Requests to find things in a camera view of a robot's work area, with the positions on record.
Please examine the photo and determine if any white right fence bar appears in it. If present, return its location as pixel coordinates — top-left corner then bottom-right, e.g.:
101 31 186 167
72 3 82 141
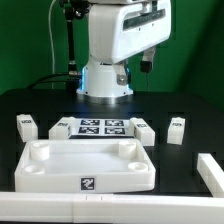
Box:
197 153 224 198

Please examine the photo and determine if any fiducial marker sheet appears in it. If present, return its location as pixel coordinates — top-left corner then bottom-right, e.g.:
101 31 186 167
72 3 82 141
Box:
72 118 133 136

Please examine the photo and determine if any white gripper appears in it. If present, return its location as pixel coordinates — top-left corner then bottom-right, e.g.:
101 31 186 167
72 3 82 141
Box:
113 0 171 85

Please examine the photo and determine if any white front fence bar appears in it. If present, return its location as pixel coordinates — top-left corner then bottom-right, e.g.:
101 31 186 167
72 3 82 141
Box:
0 192 224 224

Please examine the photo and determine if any black cable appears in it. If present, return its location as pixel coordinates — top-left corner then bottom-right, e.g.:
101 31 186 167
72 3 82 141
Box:
26 73 81 90

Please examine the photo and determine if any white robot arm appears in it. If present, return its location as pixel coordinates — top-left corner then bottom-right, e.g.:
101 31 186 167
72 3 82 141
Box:
77 0 171 104

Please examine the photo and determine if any white cable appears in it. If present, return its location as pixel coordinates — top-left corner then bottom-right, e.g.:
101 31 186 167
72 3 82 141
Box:
48 0 58 90

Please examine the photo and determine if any white fence bar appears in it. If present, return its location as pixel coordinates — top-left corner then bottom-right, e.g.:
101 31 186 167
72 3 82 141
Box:
0 192 224 224
197 153 224 198

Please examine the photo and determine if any white desk top tray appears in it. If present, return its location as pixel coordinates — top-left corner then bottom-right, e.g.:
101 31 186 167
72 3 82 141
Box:
14 138 156 193

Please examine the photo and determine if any black camera stand pole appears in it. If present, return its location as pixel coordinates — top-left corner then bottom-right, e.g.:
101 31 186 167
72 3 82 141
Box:
59 0 91 78

